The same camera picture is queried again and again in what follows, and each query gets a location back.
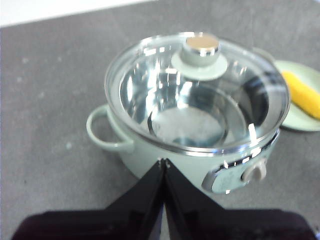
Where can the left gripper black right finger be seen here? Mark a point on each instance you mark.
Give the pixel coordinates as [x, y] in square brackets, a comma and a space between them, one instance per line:
[225, 225]

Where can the pale green electric steamer pot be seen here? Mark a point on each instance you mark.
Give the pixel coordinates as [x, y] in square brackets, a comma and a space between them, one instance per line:
[195, 167]

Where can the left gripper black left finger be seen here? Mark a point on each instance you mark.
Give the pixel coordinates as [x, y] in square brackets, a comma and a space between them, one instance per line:
[105, 225]

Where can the glass lid with green knob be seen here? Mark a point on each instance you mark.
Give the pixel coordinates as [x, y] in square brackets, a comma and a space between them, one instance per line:
[200, 53]

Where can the yellow corn cob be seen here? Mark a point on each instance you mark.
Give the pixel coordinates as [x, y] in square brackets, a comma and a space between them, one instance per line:
[302, 95]

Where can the pale green round plate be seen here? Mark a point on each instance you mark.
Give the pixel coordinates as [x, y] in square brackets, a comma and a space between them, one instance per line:
[295, 120]

